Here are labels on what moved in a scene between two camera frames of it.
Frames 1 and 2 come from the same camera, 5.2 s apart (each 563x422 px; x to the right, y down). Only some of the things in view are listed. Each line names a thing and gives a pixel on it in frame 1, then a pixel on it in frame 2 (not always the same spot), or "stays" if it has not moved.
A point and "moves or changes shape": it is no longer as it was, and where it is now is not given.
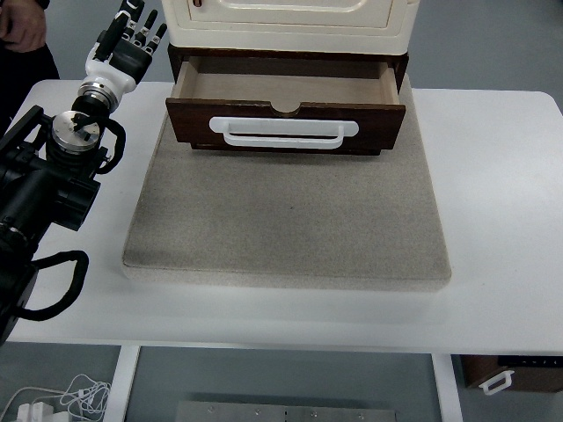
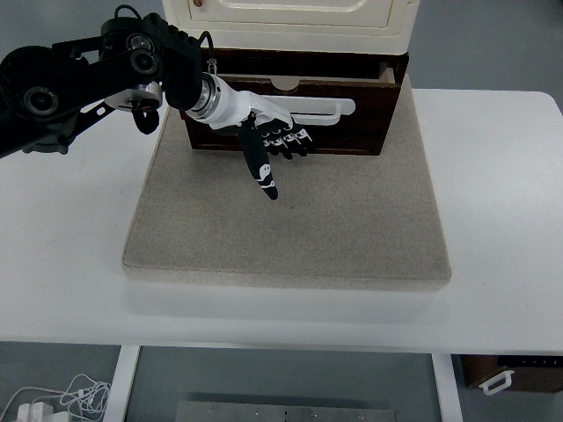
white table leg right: [447, 388] stays
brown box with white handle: [495, 373] stays
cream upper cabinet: [309, 25] stays
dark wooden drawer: [366, 91] moves or changes shape
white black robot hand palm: [129, 61] to [215, 104]
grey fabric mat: [290, 220] stays
